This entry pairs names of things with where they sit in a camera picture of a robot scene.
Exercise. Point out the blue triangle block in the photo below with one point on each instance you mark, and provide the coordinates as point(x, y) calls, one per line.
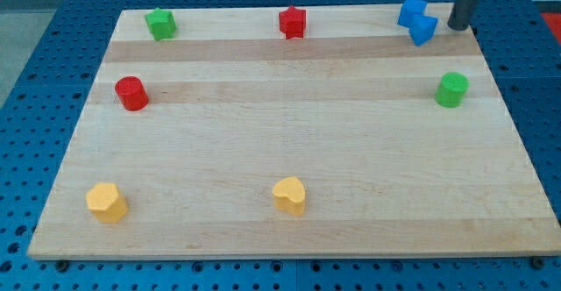
point(422, 28)

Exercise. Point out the wooden board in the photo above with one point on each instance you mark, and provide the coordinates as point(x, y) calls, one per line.
point(350, 110)

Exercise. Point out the yellow heart block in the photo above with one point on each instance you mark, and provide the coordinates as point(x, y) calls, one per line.
point(289, 194)

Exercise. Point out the red star block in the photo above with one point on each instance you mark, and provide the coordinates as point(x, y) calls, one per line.
point(293, 22)

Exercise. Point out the red cylinder block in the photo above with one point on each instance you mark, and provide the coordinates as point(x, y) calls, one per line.
point(131, 93)

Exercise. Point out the green star block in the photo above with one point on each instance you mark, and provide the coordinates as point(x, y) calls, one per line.
point(161, 24)

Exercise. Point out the green cylinder block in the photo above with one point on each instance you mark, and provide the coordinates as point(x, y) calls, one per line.
point(451, 90)

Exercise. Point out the blue cube block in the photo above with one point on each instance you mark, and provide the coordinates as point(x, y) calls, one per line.
point(410, 11)

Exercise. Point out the yellow hexagon block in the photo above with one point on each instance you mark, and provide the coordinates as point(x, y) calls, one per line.
point(106, 203)

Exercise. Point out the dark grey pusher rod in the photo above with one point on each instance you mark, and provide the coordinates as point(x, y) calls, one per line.
point(461, 14)

